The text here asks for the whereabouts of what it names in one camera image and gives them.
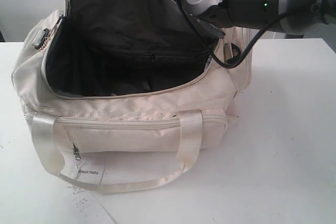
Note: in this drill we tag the cream fabric duffel bag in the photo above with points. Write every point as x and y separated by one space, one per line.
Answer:
129 82

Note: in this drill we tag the white paper hang tag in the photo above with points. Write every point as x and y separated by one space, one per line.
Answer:
87 170

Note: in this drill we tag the small white price tag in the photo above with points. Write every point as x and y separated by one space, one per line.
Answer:
83 204

